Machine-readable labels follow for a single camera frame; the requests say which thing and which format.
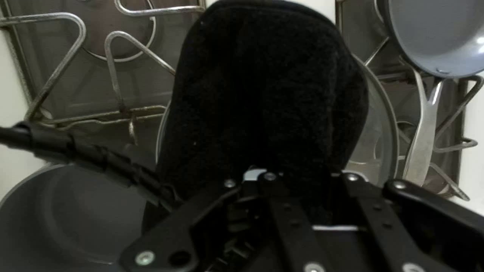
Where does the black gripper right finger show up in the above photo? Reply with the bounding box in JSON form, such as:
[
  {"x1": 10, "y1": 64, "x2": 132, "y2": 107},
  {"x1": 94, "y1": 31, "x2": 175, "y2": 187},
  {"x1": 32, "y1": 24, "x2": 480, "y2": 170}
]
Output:
[{"x1": 241, "y1": 170, "x2": 484, "y2": 272}]

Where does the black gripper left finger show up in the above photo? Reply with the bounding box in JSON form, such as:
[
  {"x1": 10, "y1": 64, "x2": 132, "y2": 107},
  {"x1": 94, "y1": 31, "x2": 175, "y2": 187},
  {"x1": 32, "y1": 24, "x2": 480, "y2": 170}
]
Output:
[{"x1": 120, "y1": 179, "x2": 250, "y2": 272}]

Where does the right burner grate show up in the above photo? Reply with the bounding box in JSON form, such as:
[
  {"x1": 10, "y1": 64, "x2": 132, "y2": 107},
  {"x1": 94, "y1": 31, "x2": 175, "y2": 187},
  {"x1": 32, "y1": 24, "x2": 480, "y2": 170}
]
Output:
[{"x1": 0, "y1": 0, "x2": 206, "y2": 145}]

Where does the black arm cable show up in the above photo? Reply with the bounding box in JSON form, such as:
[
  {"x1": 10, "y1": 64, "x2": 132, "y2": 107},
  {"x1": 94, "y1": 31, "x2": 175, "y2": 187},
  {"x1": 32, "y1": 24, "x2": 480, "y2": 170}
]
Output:
[{"x1": 0, "y1": 119, "x2": 184, "y2": 210}]

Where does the white gas stove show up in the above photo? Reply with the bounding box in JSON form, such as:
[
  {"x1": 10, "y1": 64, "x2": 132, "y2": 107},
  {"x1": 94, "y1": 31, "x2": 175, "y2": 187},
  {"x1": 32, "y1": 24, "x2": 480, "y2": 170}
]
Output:
[{"x1": 0, "y1": 0, "x2": 484, "y2": 210}]

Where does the grey frying pan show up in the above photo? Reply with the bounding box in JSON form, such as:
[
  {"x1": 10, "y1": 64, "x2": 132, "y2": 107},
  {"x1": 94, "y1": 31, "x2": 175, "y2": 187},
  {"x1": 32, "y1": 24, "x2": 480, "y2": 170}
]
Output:
[{"x1": 379, "y1": 0, "x2": 484, "y2": 185}]

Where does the black oven mitt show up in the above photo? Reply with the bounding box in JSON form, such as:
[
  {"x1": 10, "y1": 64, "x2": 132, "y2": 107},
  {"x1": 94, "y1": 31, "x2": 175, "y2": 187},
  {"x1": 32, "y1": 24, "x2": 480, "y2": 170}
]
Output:
[{"x1": 156, "y1": 0, "x2": 370, "y2": 220}]

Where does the black saucepan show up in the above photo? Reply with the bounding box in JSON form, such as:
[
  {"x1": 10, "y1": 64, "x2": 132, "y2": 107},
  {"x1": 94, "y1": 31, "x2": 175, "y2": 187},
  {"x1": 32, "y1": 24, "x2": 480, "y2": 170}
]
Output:
[{"x1": 0, "y1": 166, "x2": 146, "y2": 272}]

